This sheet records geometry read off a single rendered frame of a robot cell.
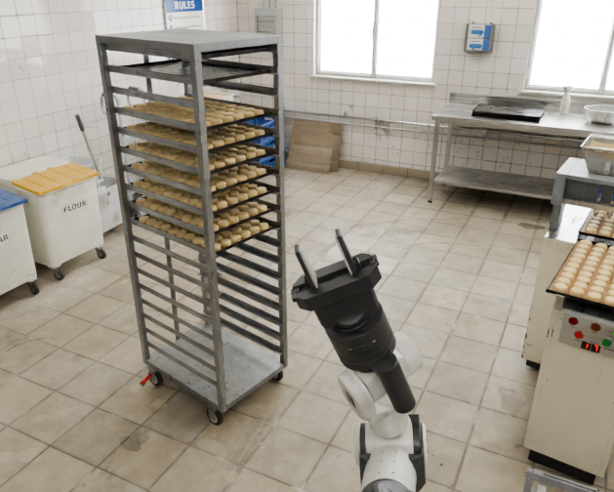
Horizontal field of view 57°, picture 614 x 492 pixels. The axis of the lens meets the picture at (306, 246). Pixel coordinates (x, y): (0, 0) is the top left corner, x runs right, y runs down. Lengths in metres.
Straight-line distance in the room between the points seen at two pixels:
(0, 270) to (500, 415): 3.20
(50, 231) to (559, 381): 3.41
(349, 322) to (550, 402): 2.03
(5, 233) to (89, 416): 1.50
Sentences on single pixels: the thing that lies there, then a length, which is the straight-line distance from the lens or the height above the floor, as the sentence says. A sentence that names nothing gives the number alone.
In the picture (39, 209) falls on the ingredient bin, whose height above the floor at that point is 0.58.
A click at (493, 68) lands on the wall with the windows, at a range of 6.23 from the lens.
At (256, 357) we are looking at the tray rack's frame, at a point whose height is 0.15.
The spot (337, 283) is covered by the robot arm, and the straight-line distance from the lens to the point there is 0.75.
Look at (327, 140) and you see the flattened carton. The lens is 6.69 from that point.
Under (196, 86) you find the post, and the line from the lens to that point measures 2.23.
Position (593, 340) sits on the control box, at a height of 0.75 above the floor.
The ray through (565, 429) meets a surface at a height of 0.27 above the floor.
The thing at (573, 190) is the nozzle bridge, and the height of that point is 1.08.
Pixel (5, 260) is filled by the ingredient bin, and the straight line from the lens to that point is 4.24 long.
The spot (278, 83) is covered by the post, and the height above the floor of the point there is 1.63.
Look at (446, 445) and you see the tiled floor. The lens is 2.97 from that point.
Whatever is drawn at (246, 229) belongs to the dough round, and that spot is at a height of 0.96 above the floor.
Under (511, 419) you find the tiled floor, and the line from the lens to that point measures 3.20.
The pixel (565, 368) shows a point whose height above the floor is 0.57.
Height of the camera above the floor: 2.02
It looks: 25 degrees down
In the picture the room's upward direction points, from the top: straight up
